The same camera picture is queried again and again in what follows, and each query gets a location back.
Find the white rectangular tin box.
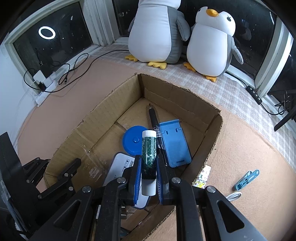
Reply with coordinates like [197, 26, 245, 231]
[103, 152, 149, 209]

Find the green glitter glue tube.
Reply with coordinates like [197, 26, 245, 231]
[142, 130, 157, 196]

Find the blue phone stand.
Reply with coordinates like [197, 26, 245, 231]
[159, 120, 192, 168]

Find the black marker pen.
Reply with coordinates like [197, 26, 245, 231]
[149, 104, 168, 166]

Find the yellow printed small packet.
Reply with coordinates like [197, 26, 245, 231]
[192, 165, 211, 189]

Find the brown cardboard box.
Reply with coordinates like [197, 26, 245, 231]
[34, 74, 223, 240]

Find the blue clothes peg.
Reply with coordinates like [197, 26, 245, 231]
[234, 169, 260, 191]

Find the white power strip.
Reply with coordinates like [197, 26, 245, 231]
[35, 63, 71, 106]

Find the white power adapter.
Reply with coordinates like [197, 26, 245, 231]
[33, 70, 46, 83]

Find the small penguin plush toy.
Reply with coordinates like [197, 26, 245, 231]
[184, 6, 244, 82]

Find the large penguin plush toy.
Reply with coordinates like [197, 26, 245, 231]
[125, 1, 191, 69]

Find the black cable on floor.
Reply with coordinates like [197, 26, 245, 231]
[23, 49, 129, 93]

